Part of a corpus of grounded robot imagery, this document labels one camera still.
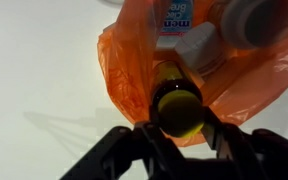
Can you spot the yellow and brown bottle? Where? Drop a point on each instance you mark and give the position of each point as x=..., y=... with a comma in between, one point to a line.
x=177, y=100

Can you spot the white blue labelled bottle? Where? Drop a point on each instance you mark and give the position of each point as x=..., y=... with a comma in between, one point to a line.
x=178, y=21

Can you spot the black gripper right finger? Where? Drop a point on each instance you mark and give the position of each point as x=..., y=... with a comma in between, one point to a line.
x=261, y=155

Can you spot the orange plastic bag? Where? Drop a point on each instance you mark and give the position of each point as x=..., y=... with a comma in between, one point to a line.
x=247, y=82

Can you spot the white square cap bottle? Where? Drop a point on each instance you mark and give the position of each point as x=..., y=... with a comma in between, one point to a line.
x=200, y=49

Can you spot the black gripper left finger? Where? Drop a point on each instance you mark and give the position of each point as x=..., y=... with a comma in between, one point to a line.
x=113, y=155

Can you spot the grey round lid container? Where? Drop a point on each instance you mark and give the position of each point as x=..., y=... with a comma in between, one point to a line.
x=250, y=24

